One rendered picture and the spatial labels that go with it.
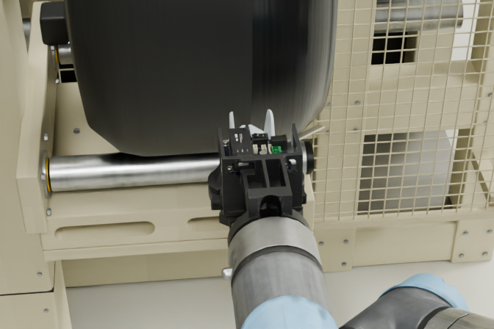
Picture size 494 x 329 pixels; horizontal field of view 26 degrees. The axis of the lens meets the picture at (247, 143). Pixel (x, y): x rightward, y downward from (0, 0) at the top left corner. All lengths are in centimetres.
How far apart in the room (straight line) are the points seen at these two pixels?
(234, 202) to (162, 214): 45
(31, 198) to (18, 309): 35
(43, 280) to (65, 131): 22
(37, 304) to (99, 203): 30
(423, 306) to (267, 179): 17
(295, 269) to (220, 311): 159
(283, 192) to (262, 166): 5
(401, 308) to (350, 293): 153
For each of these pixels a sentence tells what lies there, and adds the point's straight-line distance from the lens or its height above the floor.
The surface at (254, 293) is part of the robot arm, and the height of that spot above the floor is 121.
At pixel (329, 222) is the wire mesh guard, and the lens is 215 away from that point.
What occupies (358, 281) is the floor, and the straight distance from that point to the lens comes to 248.
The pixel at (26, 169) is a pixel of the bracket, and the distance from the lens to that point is 134.
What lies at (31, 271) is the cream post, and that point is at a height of 67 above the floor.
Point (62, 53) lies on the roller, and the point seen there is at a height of 91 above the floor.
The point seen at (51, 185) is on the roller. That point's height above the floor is 90.
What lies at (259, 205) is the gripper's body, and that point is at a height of 121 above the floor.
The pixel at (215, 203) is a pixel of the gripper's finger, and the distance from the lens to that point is 98.
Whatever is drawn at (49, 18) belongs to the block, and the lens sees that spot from 152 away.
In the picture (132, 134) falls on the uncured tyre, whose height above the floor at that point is 105.
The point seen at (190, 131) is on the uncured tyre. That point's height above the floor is 105.
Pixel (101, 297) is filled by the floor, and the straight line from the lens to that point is 245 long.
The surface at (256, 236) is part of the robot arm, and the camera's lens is 86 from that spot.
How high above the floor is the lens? 181
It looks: 40 degrees down
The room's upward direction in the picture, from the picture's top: straight up
